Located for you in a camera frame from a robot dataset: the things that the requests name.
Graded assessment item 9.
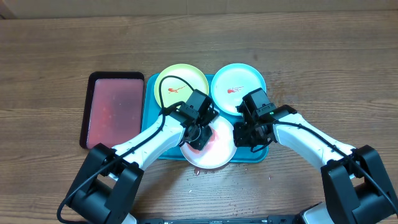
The green and orange sponge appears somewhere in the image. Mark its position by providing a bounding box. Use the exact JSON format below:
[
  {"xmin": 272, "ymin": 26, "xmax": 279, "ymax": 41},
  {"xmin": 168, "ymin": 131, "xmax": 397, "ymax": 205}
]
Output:
[{"xmin": 188, "ymin": 126, "xmax": 214, "ymax": 151}]

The white plate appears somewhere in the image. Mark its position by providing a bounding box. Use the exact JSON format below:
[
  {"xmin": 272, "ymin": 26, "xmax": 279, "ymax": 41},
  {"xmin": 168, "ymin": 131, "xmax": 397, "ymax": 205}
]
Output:
[{"xmin": 180, "ymin": 116, "xmax": 237, "ymax": 169}]

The yellow-green plate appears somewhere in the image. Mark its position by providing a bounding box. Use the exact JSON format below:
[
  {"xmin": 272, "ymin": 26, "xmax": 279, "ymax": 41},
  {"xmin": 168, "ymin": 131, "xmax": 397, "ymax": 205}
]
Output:
[{"xmin": 154, "ymin": 63, "xmax": 209, "ymax": 108}]

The light blue plate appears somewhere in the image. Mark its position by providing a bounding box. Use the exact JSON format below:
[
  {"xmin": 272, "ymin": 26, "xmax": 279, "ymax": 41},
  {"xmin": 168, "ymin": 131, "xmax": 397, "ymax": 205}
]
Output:
[{"xmin": 210, "ymin": 63, "xmax": 267, "ymax": 116}]

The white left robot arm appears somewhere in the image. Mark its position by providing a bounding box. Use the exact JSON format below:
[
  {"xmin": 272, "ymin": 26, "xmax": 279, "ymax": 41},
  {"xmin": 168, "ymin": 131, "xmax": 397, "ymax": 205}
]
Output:
[{"xmin": 57, "ymin": 101, "xmax": 218, "ymax": 223}]

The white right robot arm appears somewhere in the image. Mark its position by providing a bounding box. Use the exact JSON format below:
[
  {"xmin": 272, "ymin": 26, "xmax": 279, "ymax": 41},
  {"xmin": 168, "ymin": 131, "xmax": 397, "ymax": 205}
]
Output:
[{"xmin": 234, "ymin": 104, "xmax": 397, "ymax": 223}]

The teal plastic tray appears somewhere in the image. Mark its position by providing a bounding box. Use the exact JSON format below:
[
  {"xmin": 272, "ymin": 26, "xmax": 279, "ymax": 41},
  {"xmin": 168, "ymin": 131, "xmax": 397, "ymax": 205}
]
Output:
[{"xmin": 141, "ymin": 73, "xmax": 269, "ymax": 164}]

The black tray with pink water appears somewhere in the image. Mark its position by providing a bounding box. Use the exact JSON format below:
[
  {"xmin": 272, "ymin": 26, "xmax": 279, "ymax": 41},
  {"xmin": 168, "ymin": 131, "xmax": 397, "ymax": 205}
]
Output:
[{"xmin": 79, "ymin": 72, "xmax": 144, "ymax": 149}]

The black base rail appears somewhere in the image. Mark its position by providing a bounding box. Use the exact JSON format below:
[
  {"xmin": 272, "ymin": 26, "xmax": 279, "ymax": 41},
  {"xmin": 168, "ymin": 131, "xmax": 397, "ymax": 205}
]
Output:
[{"xmin": 137, "ymin": 215, "xmax": 303, "ymax": 224}]

